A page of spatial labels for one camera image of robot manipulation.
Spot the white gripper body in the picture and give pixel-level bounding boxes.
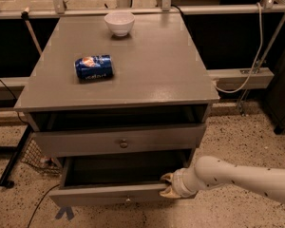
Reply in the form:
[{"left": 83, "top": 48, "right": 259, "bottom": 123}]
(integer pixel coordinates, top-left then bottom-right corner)
[{"left": 172, "top": 168, "right": 202, "bottom": 198}]

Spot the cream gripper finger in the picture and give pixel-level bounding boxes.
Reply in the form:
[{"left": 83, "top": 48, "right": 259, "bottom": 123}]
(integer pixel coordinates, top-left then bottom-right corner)
[
  {"left": 161, "top": 173, "right": 173, "bottom": 183},
  {"left": 160, "top": 186, "right": 181, "bottom": 199}
]

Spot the grey drawer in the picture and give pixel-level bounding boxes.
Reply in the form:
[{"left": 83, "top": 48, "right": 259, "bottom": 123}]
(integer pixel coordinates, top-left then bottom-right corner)
[
  {"left": 33, "top": 123, "right": 206, "bottom": 158},
  {"left": 49, "top": 149, "right": 193, "bottom": 207}
]

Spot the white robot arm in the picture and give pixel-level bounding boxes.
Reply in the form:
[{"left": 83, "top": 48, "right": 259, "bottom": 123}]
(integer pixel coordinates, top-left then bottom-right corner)
[{"left": 160, "top": 156, "right": 285, "bottom": 204}]

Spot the grey drawer cabinet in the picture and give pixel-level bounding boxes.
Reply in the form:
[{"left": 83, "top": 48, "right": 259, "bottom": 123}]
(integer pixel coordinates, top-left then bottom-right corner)
[{"left": 14, "top": 12, "right": 220, "bottom": 188}]

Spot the grey top drawer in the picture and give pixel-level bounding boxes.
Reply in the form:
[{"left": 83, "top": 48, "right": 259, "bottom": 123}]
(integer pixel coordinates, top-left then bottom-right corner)
[{"left": 33, "top": 123, "right": 206, "bottom": 158}]

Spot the thin metal rod stand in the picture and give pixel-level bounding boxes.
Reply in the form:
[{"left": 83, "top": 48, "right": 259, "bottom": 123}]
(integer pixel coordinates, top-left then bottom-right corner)
[{"left": 233, "top": 3, "right": 285, "bottom": 116}]

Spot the blue tape cross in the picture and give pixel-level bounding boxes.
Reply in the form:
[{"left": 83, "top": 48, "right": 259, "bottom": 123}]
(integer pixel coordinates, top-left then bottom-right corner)
[{"left": 55, "top": 206, "right": 74, "bottom": 220}]

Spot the white bowl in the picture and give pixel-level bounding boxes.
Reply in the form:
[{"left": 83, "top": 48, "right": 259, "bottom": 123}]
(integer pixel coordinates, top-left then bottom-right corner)
[{"left": 104, "top": 11, "right": 135, "bottom": 37}]

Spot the black metal stand leg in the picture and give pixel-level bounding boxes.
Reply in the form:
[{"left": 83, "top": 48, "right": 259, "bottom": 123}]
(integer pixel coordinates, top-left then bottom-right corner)
[{"left": 0, "top": 126, "right": 31, "bottom": 189}]

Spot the wooden stick with black tip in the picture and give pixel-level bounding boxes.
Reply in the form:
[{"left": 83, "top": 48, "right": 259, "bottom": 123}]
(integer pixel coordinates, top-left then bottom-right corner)
[{"left": 21, "top": 7, "right": 42, "bottom": 55}]

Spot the black floor cable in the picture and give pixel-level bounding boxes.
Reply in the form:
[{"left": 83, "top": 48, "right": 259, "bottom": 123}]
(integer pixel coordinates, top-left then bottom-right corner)
[{"left": 26, "top": 183, "right": 61, "bottom": 228}]

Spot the wire mesh basket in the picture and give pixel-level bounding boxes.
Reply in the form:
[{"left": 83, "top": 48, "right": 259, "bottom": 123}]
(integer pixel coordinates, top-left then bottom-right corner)
[{"left": 21, "top": 137, "right": 61, "bottom": 177}]

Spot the white cable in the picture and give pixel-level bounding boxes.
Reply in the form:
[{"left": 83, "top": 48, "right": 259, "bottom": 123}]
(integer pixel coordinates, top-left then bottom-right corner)
[{"left": 213, "top": 2, "right": 264, "bottom": 95}]

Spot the metal railing frame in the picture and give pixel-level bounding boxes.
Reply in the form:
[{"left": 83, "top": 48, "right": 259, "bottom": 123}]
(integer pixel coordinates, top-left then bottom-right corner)
[{"left": 0, "top": 0, "right": 285, "bottom": 20}]

